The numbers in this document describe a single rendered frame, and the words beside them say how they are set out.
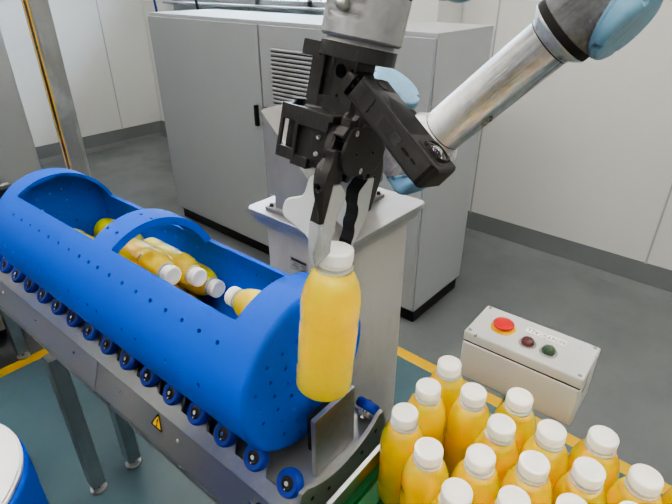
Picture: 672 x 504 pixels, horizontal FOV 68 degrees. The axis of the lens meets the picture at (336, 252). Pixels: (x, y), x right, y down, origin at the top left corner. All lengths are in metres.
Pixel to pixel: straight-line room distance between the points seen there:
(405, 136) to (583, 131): 2.95
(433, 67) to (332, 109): 1.76
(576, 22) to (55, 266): 1.01
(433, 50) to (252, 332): 1.70
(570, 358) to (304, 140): 0.60
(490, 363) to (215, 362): 0.47
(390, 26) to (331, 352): 0.33
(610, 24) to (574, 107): 2.52
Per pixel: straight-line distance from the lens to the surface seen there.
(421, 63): 2.25
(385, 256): 1.23
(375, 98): 0.46
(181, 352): 0.81
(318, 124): 0.47
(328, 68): 0.50
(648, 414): 2.62
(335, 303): 0.52
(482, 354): 0.93
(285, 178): 1.14
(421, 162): 0.43
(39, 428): 2.52
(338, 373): 0.57
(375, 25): 0.46
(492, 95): 0.92
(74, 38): 6.01
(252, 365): 0.71
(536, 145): 3.47
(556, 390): 0.91
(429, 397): 0.81
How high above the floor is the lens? 1.64
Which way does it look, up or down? 29 degrees down
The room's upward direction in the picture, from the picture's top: straight up
